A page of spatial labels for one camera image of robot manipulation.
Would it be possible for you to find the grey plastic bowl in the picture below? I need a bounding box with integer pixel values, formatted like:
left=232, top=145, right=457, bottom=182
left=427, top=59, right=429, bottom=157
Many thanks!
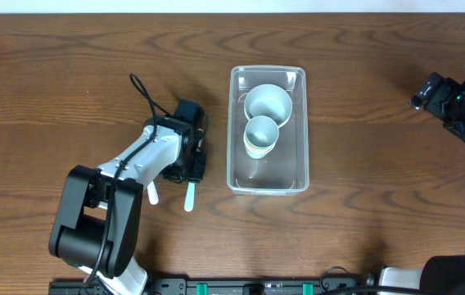
left=244, top=84, right=293, bottom=123

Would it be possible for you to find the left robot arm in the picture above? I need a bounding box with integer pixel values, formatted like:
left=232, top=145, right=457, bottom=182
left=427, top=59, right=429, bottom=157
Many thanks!
left=48, top=115, right=207, bottom=294

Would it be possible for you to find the yellow plastic bowl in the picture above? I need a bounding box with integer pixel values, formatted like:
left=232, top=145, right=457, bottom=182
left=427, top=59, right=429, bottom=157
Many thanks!
left=277, top=115, right=291, bottom=128

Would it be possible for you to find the grey plastic cup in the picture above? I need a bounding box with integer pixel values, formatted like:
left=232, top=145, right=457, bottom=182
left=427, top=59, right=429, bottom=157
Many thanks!
left=244, top=116, right=279, bottom=149

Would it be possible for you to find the white plastic cup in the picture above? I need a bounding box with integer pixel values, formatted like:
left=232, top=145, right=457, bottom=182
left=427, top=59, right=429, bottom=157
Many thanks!
left=246, top=148, right=270, bottom=160

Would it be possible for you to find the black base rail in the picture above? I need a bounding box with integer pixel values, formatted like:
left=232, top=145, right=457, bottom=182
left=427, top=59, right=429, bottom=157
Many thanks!
left=47, top=276, right=381, bottom=295

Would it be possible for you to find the clear plastic container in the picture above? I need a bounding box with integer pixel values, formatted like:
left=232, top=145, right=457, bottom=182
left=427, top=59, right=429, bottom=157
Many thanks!
left=227, top=65, right=309, bottom=196

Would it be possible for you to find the white plastic fork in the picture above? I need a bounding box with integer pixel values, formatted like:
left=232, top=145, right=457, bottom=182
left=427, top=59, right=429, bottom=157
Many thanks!
left=147, top=181, right=159, bottom=206

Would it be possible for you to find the pale green plastic spoon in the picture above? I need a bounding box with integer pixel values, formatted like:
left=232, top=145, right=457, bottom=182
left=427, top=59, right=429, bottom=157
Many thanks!
left=183, top=182, right=196, bottom=212

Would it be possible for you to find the yellow plastic cup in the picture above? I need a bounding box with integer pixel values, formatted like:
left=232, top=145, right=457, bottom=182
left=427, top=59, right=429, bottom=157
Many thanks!
left=245, top=144, right=274, bottom=155

